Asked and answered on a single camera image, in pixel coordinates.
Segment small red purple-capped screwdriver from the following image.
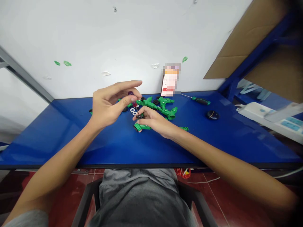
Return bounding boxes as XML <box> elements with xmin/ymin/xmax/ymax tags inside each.
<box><xmin>128</xmin><ymin>91</ymin><xmax>143</xmax><ymax>119</ymax></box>

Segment person's body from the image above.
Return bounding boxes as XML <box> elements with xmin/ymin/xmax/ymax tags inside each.
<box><xmin>89</xmin><ymin>168</ymin><xmax>198</xmax><ymax>227</ymax></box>

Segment person's left hand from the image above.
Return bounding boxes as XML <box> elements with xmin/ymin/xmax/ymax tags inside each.
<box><xmin>88</xmin><ymin>80</ymin><xmax>143</xmax><ymax>130</ymax></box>

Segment grey metal frame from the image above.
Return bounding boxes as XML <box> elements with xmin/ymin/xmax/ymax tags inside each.
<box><xmin>0</xmin><ymin>45</ymin><xmax>55</xmax><ymax>104</ymax></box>

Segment brown cardboard sheet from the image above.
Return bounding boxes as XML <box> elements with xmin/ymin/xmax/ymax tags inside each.
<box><xmin>203</xmin><ymin>0</ymin><xmax>303</xmax><ymax>104</ymax></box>

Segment person's right hand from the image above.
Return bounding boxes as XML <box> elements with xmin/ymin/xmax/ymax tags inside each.
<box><xmin>134</xmin><ymin>106</ymin><xmax>181</xmax><ymax>140</ymax></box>

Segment blue metal shelf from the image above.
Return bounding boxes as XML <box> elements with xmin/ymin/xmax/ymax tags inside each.
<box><xmin>217</xmin><ymin>7</ymin><xmax>303</xmax><ymax>112</ymax></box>

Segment white power strip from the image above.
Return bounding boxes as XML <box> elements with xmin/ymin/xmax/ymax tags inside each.
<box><xmin>235</xmin><ymin>102</ymin><xmax>303</xmax><ymax>145</ymax></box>

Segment white plastic strips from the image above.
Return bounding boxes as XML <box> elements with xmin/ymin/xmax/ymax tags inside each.
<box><xmin>238</xmin><ymin>79</ymin><xmax>272</xmax><ymax>101</ymax></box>

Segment green black handled screwdriver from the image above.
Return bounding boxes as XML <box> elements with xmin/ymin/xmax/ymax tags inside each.
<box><xmin>181</xmin><ymin>93</ymin><xmax>211</xmax><ymax>106</ymax></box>

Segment red bag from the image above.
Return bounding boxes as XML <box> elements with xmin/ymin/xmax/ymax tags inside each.
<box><xmin>174</xmin><ymin>168</ymin><xmax>191</xmax><ymax>179</ymax></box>

